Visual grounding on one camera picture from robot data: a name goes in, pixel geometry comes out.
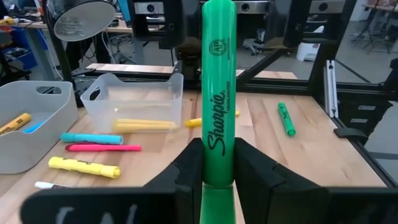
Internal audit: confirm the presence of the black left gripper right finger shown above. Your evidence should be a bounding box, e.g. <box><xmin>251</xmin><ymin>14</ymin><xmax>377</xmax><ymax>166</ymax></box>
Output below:
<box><xmin>234</xmin><ymin>138</ymin><xmax>398</xmax><ymax>224</ymax></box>

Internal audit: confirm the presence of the grey plastic bin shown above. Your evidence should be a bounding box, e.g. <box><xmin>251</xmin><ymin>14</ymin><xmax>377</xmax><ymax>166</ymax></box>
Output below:
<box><xmin>0</xmin><ymin>80</ymin><xmax>79</xmax><ymax>175</ymax></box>

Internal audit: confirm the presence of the orange highlighter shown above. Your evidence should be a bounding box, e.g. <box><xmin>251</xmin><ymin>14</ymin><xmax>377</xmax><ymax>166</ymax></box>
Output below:
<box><xmin>0</xmin><ymin>112</ymin><xmax>32</xmax><ymax>136</ymax></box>

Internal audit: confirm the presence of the white trash bin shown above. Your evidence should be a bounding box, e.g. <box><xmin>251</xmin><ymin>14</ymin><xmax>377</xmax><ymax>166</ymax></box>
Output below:
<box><xmin>295</xmin><ymin>42</ymin><xmax>321</xmax><ymax>62</ymax></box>

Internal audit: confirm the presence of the yellow felt-tip pen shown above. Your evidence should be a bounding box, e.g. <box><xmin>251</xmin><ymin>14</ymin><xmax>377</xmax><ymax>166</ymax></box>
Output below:
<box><xmin>112</xmin><ymin>118</ymin><xmax>178</xmax><ymax>127</ymax></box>
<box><xmin>183</xmin><ymin>110</ymin><xmax>241</xmax><ymax>129</ymax></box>
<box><xmin>112</xmin><ymin>123</ymin><xmax>180</xmax><ymax>134</ymax></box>

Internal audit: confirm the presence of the silver aluminium extrusion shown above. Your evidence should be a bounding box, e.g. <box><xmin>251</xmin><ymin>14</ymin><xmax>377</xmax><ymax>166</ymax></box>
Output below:
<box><xmin>323</xmin><ymin>59</ymin><xmax>339</xmax><ymax>119</ymax></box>

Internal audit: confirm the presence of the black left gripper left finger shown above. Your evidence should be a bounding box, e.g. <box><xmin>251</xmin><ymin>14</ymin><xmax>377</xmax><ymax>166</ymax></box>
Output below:
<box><xmin>20</xmin><ymin>138</ymin><xmax>203</xmax><ymax>224</ymax></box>

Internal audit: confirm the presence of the black clamp foot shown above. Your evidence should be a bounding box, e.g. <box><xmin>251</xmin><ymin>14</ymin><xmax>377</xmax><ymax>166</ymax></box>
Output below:
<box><xmin>333</xmin><ymin>127</ymin><xmax>369</xmax><ymax>140</ymax></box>

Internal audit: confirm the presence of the blue storage bin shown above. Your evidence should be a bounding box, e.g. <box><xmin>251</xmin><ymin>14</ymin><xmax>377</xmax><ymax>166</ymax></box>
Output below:
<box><xmin>0</xmin><ymin>27</ymin><xmax>38</xmax><ymax>72</ymax></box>

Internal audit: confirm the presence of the pink felt-tip pen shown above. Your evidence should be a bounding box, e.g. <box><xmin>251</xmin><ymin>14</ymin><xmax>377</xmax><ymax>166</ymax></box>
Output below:
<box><xmin>64</xmin><ymin>142</ymin><xmax>143</xmax><ymax>153</ymax></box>

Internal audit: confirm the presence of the clear plastic bin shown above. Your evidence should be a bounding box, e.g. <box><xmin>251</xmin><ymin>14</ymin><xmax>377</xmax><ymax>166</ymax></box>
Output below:
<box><xmin>80</xmin><ymin>72</ymin><xmax>185</xmax><ymax>135</ymax></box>

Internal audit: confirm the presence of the brown Expo dry-erase marker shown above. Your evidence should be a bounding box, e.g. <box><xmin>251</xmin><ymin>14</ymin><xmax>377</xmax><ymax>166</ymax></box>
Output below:
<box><xmin>34</xmin><ymin>180</ymin><xmax>77</xmax><ymax>190</ymax></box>

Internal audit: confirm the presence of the green Sharpie highlighter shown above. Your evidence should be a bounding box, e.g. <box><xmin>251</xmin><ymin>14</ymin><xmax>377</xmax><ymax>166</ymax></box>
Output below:
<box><xmin>277</xmin><ymin>101</ymin><xmax>297</xmax><ymax>138</ymax></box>
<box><xmin>198</xmin><ymin>0</ymin><xmax>238</xmax><ymax>224</ymax></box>

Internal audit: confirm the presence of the blue Sharpie highlighter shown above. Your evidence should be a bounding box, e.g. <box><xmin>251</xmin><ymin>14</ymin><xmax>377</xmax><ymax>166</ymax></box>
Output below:
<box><xmin>60</xmin><ymin>132</ymin><xmax>124</xmax><ymax>146</ymax></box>

